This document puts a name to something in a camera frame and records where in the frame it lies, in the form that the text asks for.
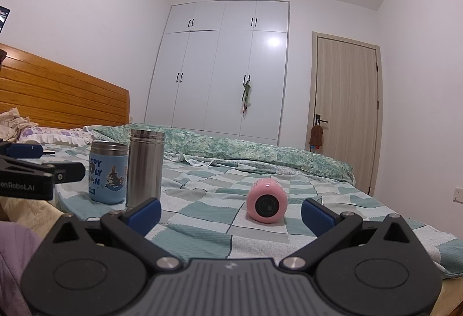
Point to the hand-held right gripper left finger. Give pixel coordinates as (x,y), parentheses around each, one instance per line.
(144,215)

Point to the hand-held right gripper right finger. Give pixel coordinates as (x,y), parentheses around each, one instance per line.
(318,216)

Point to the stainless steel cup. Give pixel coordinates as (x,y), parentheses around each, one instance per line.
(145,168)

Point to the blue printed cup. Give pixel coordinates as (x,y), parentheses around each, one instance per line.
(106,175)

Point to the white wardrobe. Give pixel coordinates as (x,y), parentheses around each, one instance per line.
(217,77)

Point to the green floral quilt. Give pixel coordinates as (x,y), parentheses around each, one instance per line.
(235,148)

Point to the pink bottle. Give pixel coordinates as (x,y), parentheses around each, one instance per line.
(267,199)

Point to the brown plush toy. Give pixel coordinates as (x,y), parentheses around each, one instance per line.
(316,137)

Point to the purple cloth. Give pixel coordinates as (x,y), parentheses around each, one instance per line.
(16,265)

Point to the yellow blanket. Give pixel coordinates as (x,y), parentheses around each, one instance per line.
(29,209)

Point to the wooden headboard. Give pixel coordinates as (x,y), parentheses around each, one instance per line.
(61,92)

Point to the white wall socket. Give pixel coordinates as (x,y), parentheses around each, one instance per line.
(458,194)

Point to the beige crumpled cloth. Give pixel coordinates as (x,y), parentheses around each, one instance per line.
(14,124)

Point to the dark screen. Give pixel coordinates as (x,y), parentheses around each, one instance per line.
(3,19)

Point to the light wooden door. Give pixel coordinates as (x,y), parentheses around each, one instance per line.
(347,110)

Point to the green hanging ornament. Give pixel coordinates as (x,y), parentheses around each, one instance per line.
(246,93)

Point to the checkered bed sheet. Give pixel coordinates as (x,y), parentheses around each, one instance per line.
(217,200)

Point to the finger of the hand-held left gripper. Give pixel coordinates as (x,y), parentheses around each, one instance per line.
(70,172)
(21,150)

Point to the purple floral pillow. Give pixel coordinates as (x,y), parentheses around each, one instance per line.
(61,135)

